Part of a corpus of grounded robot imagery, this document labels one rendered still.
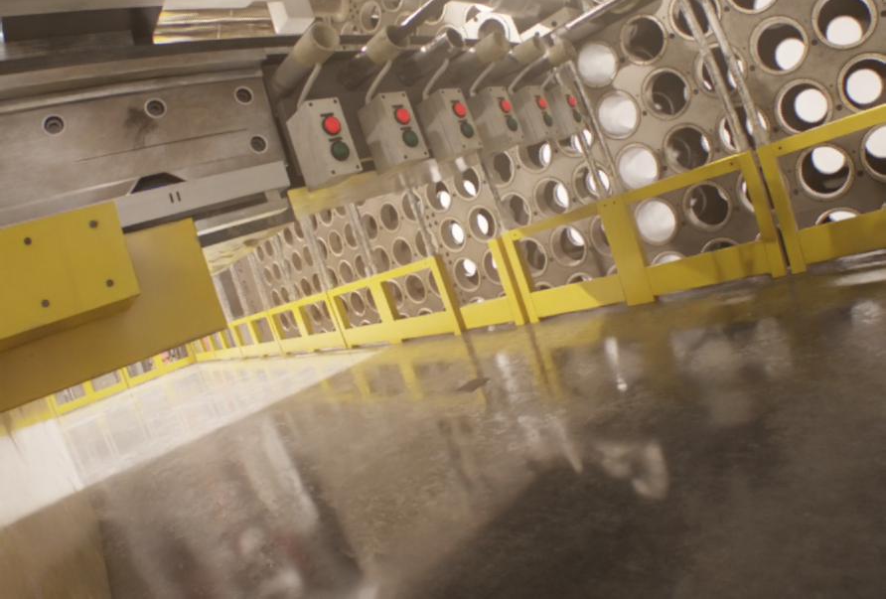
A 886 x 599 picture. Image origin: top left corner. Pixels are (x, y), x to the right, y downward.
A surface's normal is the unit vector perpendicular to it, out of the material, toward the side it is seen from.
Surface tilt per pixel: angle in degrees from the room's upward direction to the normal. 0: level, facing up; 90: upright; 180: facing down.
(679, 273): 90
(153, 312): 90
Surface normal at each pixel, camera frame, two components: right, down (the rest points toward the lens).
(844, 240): -0.71, 0.26
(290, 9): 0.62, -0.22
